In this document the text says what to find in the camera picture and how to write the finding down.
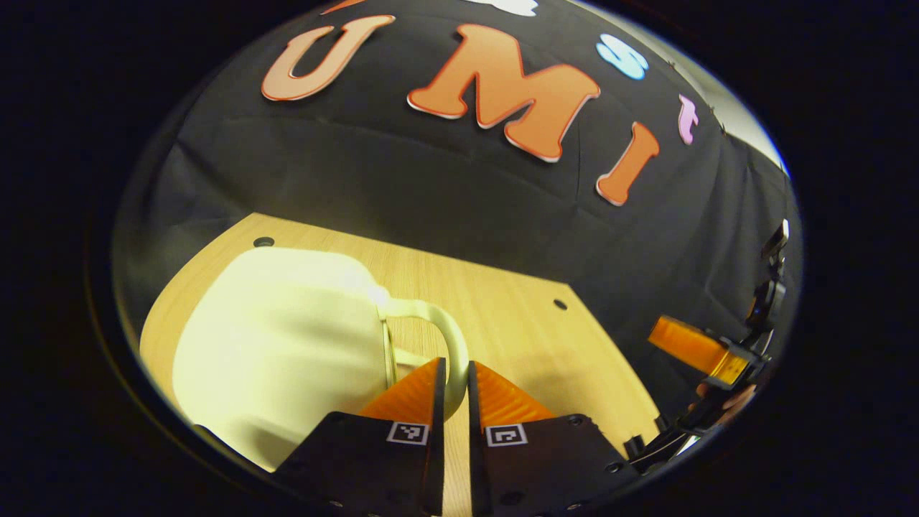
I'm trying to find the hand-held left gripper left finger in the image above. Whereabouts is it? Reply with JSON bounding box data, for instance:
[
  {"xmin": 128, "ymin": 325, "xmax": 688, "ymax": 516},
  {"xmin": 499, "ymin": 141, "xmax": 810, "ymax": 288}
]
[{"xmin": 273, "ymin": 357, "xmax": 447, "ymax": 516}]

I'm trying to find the black backdrop cloth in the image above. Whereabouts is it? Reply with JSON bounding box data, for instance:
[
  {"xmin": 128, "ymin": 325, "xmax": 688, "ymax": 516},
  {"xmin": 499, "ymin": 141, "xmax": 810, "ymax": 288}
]
[{"xmin": 113, "ymin": 0, "xmax": 798, "ymax": 417}]

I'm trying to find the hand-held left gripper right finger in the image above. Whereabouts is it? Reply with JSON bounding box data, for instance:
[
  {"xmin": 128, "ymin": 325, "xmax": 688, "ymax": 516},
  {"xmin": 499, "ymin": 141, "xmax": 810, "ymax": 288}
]
[{"xmin": 468, "ymin": 360, "xmax": 640, "ymax": 515}]

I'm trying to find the pale yellow suitcase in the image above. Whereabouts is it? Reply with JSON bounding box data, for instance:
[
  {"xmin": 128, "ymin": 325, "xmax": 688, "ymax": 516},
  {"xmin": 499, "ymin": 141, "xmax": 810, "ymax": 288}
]
[{"xmin": 172, "ymin": 247, "xmax": 471, "ymax": 472}]

